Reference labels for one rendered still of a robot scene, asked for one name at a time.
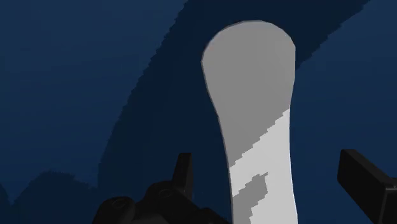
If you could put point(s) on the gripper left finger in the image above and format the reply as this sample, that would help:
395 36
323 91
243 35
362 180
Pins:
173 198

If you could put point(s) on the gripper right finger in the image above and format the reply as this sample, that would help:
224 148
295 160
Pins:
369 183

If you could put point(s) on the white flat rounded paddle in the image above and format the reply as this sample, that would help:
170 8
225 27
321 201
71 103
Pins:
254 93

